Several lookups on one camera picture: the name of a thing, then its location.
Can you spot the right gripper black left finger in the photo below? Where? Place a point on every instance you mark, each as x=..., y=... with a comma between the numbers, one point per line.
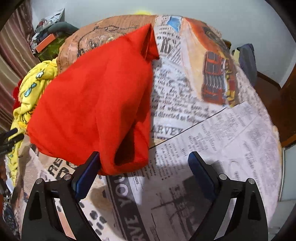
x=53, y=211

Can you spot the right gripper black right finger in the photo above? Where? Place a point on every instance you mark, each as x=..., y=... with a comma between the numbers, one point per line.
x=237, y=211

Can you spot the red zip jacket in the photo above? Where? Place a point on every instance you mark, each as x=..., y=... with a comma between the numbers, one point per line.
x=101, y=103

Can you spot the pile of clothes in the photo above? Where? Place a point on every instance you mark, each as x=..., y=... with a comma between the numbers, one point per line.
x=42, y=28

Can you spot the dark blue clothing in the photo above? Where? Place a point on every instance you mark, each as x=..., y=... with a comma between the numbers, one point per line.
x=247, y=62

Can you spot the red fluffy garment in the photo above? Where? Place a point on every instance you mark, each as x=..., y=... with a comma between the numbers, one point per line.
x=16, y=92

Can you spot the yellow cartoon fleece blanket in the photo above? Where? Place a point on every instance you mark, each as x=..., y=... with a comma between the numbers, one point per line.
x=32, y=87

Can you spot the striped red gold curtain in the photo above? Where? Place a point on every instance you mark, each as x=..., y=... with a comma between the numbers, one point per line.
x=16, y=57

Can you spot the orange box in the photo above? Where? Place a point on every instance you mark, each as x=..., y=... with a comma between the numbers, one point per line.
x=43, y=44

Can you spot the newspaper print bed quilt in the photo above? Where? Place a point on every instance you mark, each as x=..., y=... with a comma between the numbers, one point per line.
x=201, y=101

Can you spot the brown wooden door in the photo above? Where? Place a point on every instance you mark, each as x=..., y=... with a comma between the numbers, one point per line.
x=280, y=104

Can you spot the dark grey pillow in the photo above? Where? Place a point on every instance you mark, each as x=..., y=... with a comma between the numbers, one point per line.
x=63, y=27

